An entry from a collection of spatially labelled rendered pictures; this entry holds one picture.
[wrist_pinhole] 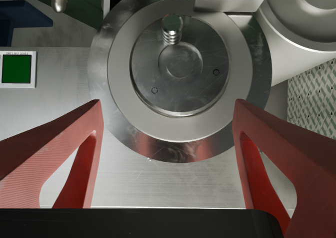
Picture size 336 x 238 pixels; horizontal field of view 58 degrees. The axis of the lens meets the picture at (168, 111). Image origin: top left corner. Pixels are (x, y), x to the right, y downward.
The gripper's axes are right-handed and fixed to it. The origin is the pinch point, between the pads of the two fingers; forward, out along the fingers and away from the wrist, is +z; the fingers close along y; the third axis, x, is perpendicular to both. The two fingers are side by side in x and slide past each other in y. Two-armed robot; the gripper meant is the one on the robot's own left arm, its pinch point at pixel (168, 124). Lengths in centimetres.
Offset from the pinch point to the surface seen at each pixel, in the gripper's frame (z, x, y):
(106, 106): 9.9, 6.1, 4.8
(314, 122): 20.7, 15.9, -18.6
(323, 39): 13.9, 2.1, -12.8
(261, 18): 15.1, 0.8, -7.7
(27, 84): 40, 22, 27
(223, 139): 8.2, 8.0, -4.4
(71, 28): 328, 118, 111
